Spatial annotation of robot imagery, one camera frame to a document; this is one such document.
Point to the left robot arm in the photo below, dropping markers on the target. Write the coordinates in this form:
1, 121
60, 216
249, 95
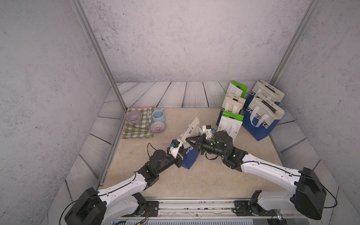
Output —
98, 207

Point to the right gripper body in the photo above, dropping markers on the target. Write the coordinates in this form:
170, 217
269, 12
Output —
205, 144

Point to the right aluminium frame post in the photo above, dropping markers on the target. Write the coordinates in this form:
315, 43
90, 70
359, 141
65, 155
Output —
313, 5

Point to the green white bag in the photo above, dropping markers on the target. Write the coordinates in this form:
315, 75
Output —
230, 123
237, 89

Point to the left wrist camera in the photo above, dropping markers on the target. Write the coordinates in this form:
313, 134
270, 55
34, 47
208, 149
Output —
175, 146

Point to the pink patterned bowl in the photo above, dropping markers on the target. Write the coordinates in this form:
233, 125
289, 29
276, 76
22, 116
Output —
158, 127

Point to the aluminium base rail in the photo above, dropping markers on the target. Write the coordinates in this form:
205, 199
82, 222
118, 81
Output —
208, 212

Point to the aluminium frame post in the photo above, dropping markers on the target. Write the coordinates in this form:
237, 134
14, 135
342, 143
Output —
97, 50
313, 5

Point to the blue beige takeout bag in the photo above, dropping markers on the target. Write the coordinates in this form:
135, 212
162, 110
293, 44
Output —
268, 91

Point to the purple bowl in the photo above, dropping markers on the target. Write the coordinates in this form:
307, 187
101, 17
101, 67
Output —
134, 117

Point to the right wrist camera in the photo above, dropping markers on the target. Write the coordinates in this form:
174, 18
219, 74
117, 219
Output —
208, 131

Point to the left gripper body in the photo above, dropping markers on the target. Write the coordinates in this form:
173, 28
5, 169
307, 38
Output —
177, 161

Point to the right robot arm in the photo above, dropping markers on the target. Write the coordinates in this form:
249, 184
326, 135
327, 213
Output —
303, 191

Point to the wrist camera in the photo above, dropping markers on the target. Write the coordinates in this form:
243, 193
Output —
208, 131
175, 146

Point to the green checkered cloth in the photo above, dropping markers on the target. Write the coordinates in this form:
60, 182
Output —
141, 129

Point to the left aluminium frame post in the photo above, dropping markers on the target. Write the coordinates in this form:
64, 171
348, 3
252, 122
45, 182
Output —
97, 50

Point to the navy beige bag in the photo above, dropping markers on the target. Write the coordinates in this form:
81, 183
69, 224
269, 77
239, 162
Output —
232, 104

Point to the blue mug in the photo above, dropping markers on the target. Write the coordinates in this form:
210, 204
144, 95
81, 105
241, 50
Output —
159, 116

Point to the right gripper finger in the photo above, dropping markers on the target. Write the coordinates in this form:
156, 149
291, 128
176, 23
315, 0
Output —
196, 145
192, 139

